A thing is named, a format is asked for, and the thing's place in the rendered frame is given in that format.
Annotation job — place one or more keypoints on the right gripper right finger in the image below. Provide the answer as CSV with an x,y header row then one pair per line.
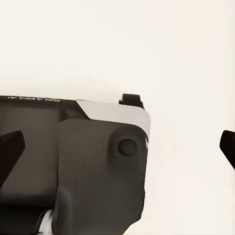
x,y
227,145

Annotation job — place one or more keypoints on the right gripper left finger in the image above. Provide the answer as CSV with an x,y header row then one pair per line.
x,y
12,146

